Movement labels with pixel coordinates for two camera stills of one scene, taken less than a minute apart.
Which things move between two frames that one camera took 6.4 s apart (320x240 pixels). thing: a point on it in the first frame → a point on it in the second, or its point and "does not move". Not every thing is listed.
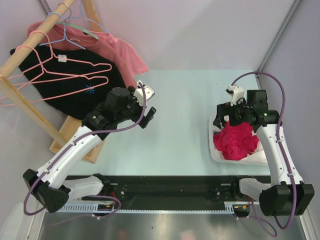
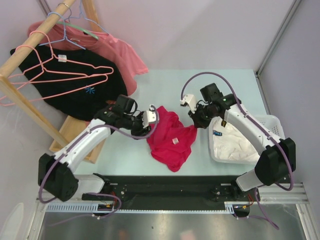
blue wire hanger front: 64,37 does not move
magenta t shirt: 236,141 → 171,143
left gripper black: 140,108 → 140,131
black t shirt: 71,82 does not move
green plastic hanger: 84,30 does not move
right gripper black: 225,109 → 197,121
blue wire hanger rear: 81,13 does not move
